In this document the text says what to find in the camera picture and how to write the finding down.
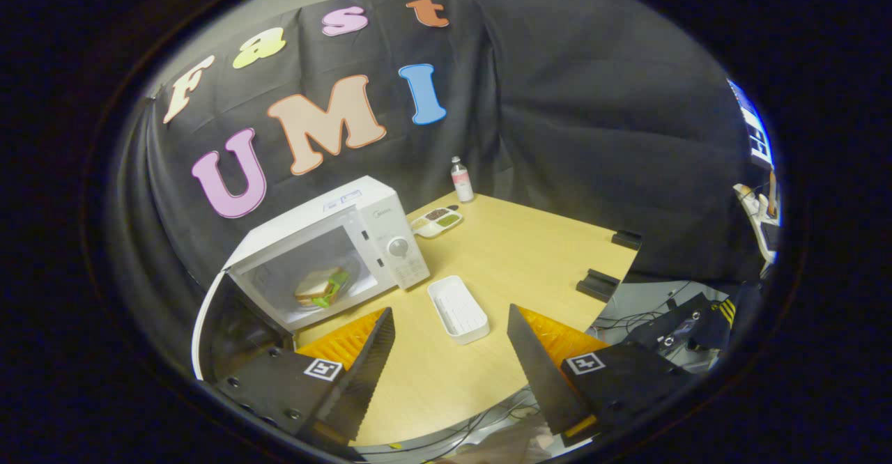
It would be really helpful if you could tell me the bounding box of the white equipment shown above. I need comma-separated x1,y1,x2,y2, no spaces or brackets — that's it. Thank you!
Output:
733,184,780,266

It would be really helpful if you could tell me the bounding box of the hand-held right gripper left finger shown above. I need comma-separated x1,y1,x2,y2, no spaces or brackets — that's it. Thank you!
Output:
213,307,397,451

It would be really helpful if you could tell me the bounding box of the lettuce sandwich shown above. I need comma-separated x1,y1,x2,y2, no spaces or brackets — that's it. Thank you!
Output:
294,267,349,309

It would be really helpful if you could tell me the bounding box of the black equipment with yellow stripes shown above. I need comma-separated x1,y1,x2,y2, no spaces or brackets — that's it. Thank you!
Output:
624,293,739,353

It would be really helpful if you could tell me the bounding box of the clear bottle with pink label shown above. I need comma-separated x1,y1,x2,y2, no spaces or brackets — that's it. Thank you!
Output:
450,156,475,203

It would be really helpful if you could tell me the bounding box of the white divided dish with grains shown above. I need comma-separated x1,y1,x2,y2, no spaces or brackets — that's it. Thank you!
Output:
410,205,463,238

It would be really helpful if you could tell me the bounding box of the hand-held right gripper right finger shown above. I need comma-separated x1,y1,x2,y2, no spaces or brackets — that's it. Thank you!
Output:
507,304,698,444

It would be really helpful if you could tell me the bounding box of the white plastic food tray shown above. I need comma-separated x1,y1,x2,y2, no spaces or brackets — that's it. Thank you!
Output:
426,274,491,345

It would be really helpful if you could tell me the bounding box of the lit computer screen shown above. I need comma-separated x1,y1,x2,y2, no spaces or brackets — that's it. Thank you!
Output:
727,79,774,169

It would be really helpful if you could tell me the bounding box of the person's leg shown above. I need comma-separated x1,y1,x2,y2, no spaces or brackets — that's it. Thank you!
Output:
453,426,551,461

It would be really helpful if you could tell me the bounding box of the white microwave oven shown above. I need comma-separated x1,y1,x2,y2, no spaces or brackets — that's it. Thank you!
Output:
192,175,431,381

